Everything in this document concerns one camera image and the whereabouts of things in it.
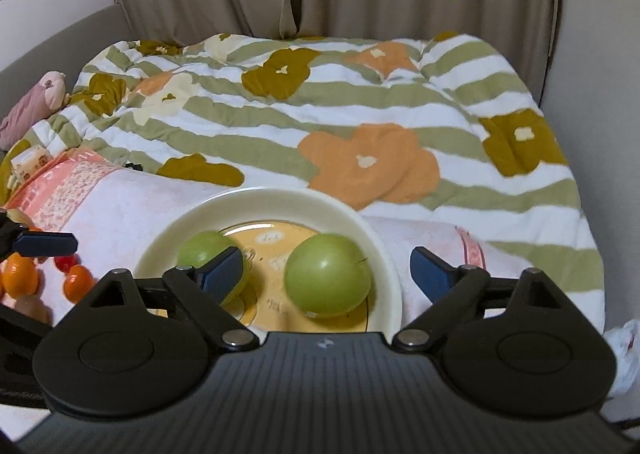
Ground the orange mandarin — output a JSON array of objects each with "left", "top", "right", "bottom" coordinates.
[
  {"left": 1, "top": 253, "right": 39, "bottom": 299},
  {"left": 63, "top": 265, "right": 96, "bottom": 304}
]

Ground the red cherry tomato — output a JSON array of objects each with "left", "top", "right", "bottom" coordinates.
[{"left": 54, "top": 254, "right": 79, "bottom": 273}]

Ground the yellow pear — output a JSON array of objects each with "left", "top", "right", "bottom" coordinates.
[{"left": 13, "top": 295, "right": 51, "bottom": 325}]

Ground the green apple left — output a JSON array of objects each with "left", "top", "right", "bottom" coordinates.
[{"left": 177, "top": 231, "right": 250, "bottom": 306}]

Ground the green apple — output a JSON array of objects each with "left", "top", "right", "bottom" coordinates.
[
  {"left": 283, "top": 233, "right": 373, "bottom": 319},
  {"left": 177, "top": 231, "right": 250, "bottom": 306}
]

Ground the small cream carton box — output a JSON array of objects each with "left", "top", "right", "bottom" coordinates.
[{"left": 11, "top": 145, "right": 53, "bottom": 183}]

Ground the cream plate yellow centre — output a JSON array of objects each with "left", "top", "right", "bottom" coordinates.
[{"left": 134, "top": 187, "right": 402, "bottom": 339}]

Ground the pink white towel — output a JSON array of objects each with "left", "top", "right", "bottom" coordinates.
[{"left": 0, "top": 147, "right": 532, "bottom": 440}]

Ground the green apple right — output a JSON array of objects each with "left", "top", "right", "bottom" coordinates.
[{"left": 283, "top": 233, "right": 373, "bottom": 319}]

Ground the pink plush toy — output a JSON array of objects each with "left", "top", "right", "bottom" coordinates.
[{"left": 0, "top": 71, "right": 70, "bottom": 151}]

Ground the floral striped comforter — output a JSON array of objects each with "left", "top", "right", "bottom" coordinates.
[{"left": 1, "top": 33, "right": 605, "bottom": 329}]

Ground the white plastic bag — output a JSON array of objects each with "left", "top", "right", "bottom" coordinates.
[{"left": 603, "top": 320, "right": 640, "bottom": 398}]

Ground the grey bed headboard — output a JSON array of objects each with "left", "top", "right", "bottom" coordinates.
[{"left": 1, "top": 4, "right": 134, "bottom": 117}]

